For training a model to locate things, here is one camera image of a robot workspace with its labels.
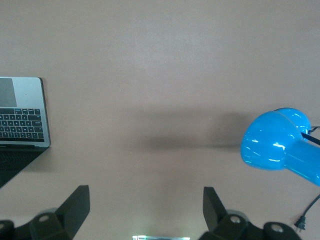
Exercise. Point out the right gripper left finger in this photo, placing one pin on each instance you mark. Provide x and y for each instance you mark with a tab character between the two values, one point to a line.
67	212

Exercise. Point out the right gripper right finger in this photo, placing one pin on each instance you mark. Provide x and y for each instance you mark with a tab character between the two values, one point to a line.
215	212

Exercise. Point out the silver grey laptop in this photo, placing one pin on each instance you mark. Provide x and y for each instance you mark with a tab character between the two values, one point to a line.
25	92

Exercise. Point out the blue desk lamp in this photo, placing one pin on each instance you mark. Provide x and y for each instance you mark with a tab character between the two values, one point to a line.
265	145

